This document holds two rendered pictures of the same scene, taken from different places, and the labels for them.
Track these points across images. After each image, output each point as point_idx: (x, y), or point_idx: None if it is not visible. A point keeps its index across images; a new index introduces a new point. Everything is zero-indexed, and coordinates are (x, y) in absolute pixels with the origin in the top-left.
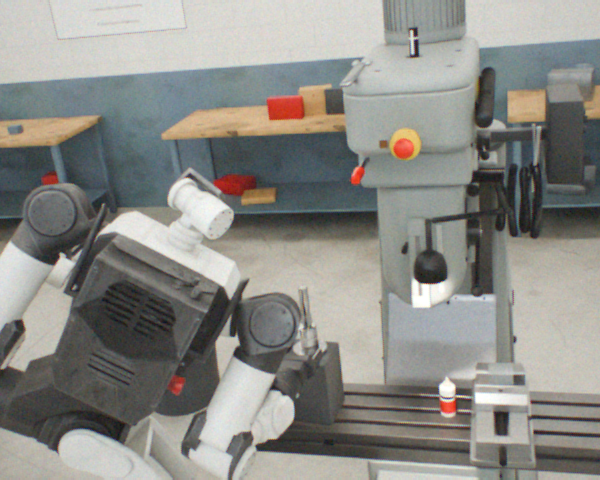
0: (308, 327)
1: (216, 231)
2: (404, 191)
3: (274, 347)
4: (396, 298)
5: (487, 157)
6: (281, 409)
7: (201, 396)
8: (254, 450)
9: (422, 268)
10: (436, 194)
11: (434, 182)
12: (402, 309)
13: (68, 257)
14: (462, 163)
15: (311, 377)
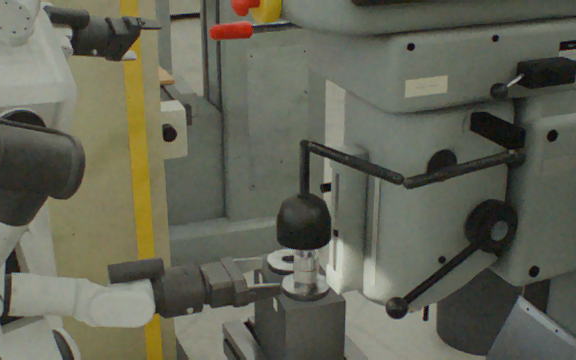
0: (303, 254)
1: (8, 25)
2: (355, 97)
3: None
4: (523, 308)
5: (495, 95)
6: (114, 300)
7: (481, 340)
8: None
9: (278, 213)
10: (380, 119)
11: (357, 92)
12: (522, 327)
13: (86, 41)
14: (382, 72)
15: (235, 306)
